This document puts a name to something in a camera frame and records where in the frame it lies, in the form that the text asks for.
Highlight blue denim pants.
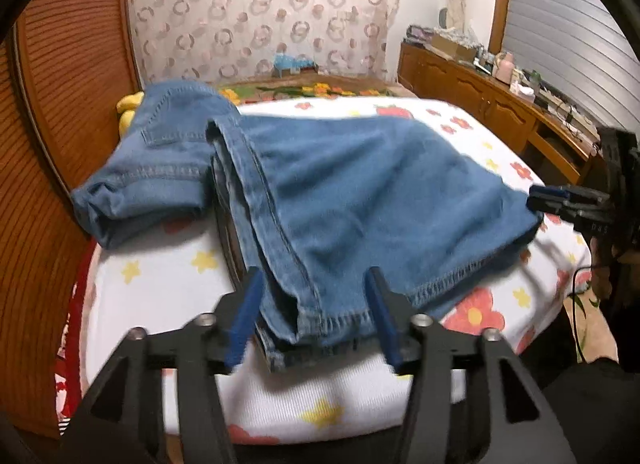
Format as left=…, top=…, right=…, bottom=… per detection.
left=70, top=80, right=546, bottom=374

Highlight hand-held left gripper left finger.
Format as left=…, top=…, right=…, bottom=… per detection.
left=60, top=268, right=266, bottom=464

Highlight yellow plush toy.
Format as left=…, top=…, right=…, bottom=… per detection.
left=116, top=91, right=147, bottom=138

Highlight grey window shutter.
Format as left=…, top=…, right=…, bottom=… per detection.
left=502, top=0, right=640, bottom=131

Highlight white floral blanket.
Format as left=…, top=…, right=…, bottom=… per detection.
left=80, top=96, right=593, bottom=445

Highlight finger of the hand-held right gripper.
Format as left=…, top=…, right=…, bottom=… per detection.
left=529, top=184, right=608, bottom=206
left=526, top=196, right=608, bottom=236

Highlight flat cardboard box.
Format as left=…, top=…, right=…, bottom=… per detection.
left=431, top=34, right=477, bottom=63

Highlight beige floral rug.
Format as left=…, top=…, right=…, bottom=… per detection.
left=562, top=269, right=622, bottom=366

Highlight pink bottle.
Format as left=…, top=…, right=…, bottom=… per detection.
left=492, top=51, right=517, bottom=83

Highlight pink circle patterned curtain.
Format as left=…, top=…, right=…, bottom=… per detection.
left=127, top=0, right=404, bottom=88

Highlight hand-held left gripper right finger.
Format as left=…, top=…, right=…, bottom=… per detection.
left=364, top=266, right=576, bottom=464

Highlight brown floral blanket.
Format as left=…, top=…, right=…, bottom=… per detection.
left=217, top=75, right=417, bottom=106

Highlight blue plastic bag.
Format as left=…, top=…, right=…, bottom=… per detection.
left=272, top=53, right=314, bottom=71

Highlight wooden sideboard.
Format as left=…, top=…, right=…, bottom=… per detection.
left=397, top=39, right=608, bottom=186

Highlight ribbed wooden panel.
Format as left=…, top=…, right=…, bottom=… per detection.
left=0, top=0, right=147, bottom=441

